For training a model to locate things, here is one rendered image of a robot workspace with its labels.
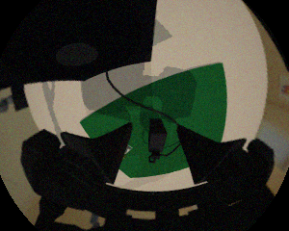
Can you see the green circuit board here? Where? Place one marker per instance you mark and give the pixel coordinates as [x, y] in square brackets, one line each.
[195, 98]

